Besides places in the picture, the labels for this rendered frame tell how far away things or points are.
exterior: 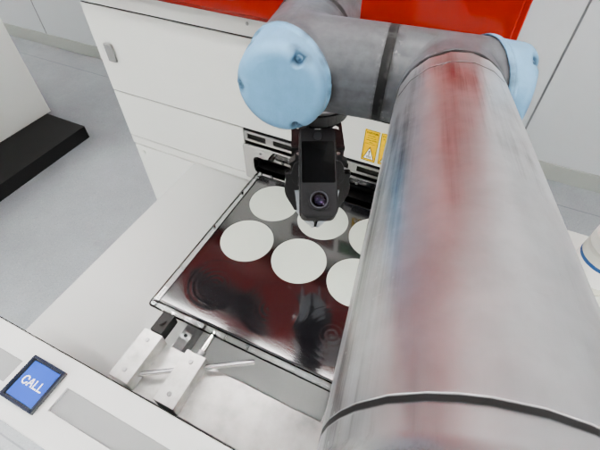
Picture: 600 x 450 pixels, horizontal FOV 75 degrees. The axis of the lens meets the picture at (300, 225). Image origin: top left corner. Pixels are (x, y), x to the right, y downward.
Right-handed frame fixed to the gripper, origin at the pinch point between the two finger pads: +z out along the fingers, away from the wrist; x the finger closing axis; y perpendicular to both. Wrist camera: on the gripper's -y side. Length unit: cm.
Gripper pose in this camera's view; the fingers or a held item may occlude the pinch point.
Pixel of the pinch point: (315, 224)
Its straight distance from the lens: 60.9
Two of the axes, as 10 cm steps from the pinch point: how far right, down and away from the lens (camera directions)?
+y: -0.1, -7.5, 6.6
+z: 0.0, 6.6, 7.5
